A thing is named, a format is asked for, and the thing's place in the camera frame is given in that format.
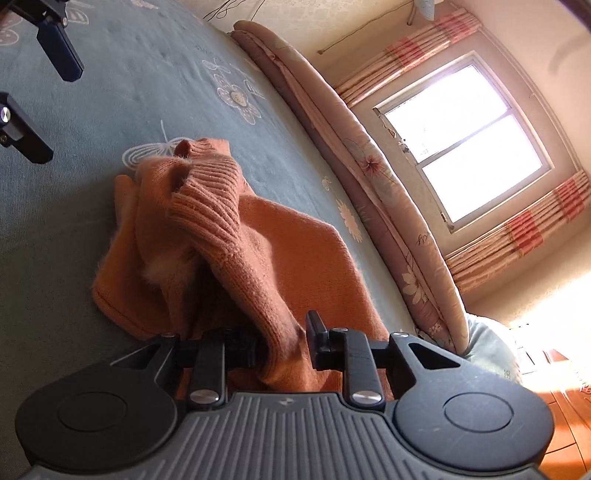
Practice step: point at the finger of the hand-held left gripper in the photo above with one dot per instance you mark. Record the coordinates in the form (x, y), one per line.
(60, 50)
(27, 134)

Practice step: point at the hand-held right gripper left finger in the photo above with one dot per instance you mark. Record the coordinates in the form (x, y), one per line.
(240, 347)

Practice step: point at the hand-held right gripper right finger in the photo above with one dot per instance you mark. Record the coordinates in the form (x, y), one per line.
(318, 341)

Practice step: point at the orange knit sweater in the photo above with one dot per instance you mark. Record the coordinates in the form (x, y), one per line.
(277, 240)

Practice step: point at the blue printed bed sheet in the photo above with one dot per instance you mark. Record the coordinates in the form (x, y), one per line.
(115, 92)

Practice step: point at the blue printed pillow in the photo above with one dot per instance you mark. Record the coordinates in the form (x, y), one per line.
(489, 346)

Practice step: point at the pink floral quilt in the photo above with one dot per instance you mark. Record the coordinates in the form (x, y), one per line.
(369, 175)

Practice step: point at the pink striped curtain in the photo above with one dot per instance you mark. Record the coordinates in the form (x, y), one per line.
(521, 230)
(406, 50)

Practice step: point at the window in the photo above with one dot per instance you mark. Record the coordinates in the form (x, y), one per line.
(461, 138)

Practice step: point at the white air conditioner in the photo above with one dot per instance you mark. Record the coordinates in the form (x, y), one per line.
(424, 7)

